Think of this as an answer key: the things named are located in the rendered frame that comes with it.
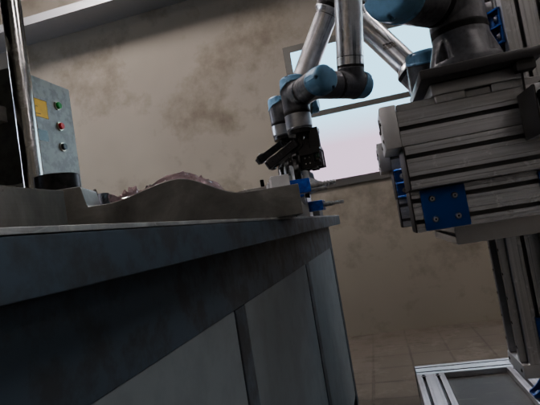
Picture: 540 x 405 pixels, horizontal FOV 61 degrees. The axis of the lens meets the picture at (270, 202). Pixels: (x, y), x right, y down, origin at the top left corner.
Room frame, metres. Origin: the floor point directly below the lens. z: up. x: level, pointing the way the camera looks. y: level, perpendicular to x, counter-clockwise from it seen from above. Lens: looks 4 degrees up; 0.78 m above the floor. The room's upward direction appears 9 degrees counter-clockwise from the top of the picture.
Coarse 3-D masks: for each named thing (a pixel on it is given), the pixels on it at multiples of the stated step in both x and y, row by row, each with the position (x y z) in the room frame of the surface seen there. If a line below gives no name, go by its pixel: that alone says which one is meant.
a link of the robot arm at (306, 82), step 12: (312, 72) 1.16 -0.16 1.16; (324, 72) 1.16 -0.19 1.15; (336, 72) 1.21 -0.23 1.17; (300, 84) 1.20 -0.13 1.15; (312, 84) 1.16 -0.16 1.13; (324, 84) 1.15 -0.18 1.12; (336, 84) 1.17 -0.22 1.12; (300, 96) 1.22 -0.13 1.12; (312, 96) 1.20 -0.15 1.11; (324, 96) 1.21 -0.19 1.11; (336, 96) 1.23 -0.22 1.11
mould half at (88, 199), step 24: (72, 192) 0.81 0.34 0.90; (144, 192) 0.82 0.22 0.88; (168, 192) 0.82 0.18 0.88; (192, 192) 0.82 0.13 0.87; (216, 192) 0.82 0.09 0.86; (240, 192) 0.83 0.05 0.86; (264, 192) 0.83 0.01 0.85; (288, 192) 0.83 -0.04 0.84; (72, 216) 0.81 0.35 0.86; (96, 216) 0.81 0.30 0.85; (120, 216) 0.81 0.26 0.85; (144, 216) 0.82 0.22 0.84; (168, 216) 0.82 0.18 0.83; (192, 216) 0.82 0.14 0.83; (216, 216) 0.82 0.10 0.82; (240, 216) 0.83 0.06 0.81; (264, 216) 0.83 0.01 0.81; (288, 216) 0.89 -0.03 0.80
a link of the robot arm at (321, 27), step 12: (324, 0) 1.50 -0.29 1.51; (324, 12) 1.51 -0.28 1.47; (312, 24) 1.53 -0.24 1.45; (324, 24) 1.51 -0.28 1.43; (312, 36) 1.52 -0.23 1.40; (324, 36) 1.52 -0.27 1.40; (312, 48) 1.53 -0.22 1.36; (324, 48) 1.54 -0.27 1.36; (300, 60) 1.55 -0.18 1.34; (312, 60) 1.53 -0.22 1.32; (300, 72) 1.54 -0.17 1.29
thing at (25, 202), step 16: (0, 192) 0.48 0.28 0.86; (16, 192) 0.50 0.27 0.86; (32, 192) 0.52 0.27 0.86; (48, 192) 0.55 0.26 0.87; (0, 208) 0.48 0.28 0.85; (16, 208) 0.50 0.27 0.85; (32, 208) 0.52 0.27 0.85; (48, 208) 0.55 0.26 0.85; (64, 208) 0.57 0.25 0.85; (0, 224) 0.47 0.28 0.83; (16, 224) 0.49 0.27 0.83; (32, 224) 0.52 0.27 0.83; (48, 224) 0.54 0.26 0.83; (64, 224) 0.57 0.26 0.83
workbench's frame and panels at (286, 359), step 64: (0, 256) 0.22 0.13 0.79; (64, 256) 0.27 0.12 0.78; (128, 256) 0.33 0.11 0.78; (192, 256) 0.44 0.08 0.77; (256, 256) 0.83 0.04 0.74; (320, 256) 1.60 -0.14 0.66; (0, 320) 0.28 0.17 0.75; (64, 320) 0.33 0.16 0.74; (128, 320) 0.41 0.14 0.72; (192, 320) 0.54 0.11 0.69; (256, 320) 0.78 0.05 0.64; (320, 320) 1.39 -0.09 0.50; (0, 384) 0.27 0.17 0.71; (64, 384) 0.32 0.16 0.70; (128, 384) 0.40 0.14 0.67; (192, 384) 0.52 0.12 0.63; (256, 384) 0.72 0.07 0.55; (320, 384) 1.23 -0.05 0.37
